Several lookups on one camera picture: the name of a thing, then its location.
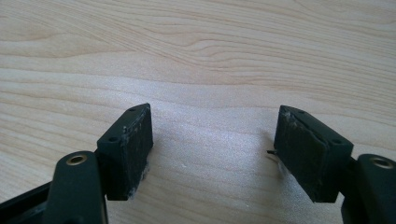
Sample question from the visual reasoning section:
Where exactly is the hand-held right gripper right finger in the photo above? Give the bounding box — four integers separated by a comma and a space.
266, 105, 355, 203

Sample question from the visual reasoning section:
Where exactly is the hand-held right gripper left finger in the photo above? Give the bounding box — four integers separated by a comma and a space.
96, 103, 154, 202

